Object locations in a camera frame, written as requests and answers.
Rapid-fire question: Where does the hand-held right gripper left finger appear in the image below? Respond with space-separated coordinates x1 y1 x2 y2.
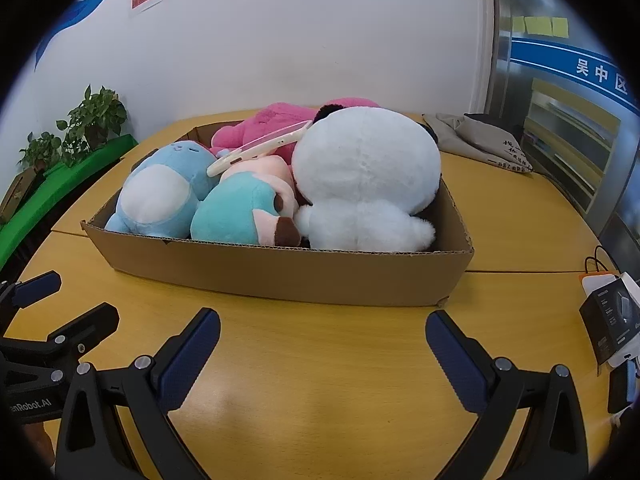
54 307 222 480

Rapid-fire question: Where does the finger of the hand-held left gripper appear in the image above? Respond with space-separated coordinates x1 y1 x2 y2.
0 302 121 388
0 270 61 333

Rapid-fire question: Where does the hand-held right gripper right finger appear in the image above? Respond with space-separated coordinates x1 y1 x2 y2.
425 310 590 480

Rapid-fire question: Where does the brown cardboard box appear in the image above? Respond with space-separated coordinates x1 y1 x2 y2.
80 120 475 308

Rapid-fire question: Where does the light blue plush toy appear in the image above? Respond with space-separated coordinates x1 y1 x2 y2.
105 141 221 238

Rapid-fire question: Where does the brown cardboard piece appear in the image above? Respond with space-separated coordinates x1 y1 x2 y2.
0 167 38 223

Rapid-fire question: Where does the small potted green plant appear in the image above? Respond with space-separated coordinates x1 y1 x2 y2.
19 131 63 170

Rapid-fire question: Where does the teal and pink plush toy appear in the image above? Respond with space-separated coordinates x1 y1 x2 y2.
190 155 301 247

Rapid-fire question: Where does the black product box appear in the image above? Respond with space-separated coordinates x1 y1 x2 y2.
580 274 640 366

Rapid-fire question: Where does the white and orange paper bag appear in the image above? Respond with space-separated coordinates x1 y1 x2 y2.
580 245 621 303

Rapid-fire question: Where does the small black device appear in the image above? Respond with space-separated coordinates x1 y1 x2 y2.
607 360 640 416

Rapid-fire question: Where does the large potted green plant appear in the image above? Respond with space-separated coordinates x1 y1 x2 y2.
55 85 128 161

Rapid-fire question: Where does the white panda plush toy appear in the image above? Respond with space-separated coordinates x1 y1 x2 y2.
291 102 443 252

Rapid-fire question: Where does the cream tablet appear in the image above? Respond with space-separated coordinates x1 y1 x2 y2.
206 120 313 177

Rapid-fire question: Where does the blue door banner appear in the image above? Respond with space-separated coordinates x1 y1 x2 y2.
510 37 636 111

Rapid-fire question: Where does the blue wall decal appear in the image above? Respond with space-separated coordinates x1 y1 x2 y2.
35 0 176 71

